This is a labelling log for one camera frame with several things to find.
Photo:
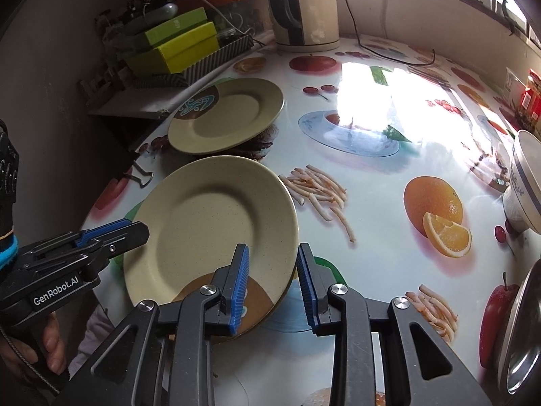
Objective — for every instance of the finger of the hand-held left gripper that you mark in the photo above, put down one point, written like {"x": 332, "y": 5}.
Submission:
{"x": 135, "y": 237}
{"x": 105, "y": 230}

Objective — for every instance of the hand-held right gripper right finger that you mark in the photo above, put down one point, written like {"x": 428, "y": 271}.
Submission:
{"x": 306, "y": 292}

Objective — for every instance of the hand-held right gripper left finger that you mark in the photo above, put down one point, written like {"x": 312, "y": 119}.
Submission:
{"x": 239, "y": 287}

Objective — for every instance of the beige speckled plate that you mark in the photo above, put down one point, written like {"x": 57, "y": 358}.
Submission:
{"x": 203, "y": 220}
{"x": 224, "y": 118}

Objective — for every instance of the stainless steel bowl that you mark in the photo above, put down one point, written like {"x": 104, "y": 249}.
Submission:
{"x": 522, "y": 346}

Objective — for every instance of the white bowl blue stripes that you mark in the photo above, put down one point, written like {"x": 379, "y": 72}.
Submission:
{"x": 520, "y": 203}
{"x": 528, "y": 139}

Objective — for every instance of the person's left hand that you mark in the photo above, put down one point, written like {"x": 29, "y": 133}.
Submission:
{"x": 55, "y": 346}

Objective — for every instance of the light purple garment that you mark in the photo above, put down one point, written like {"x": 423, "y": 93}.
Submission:
{"x": 93, "y": 338}

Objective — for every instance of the striped grey tray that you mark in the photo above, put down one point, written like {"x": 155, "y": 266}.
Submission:
{"x": 211, "y": 67}

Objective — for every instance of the yellow-green flat box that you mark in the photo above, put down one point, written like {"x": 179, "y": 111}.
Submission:
{"x": 190, "y": 48}

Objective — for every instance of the grey-green bottle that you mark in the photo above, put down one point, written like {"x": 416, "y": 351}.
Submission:
{"x": 162, "y": 10}

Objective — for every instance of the cream electric kettle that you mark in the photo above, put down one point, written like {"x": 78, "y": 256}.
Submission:
{"x": 315, "y": 8}

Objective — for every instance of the red label sauce jar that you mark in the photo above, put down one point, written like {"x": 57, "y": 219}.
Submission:
{"x": 532, "y": 97}

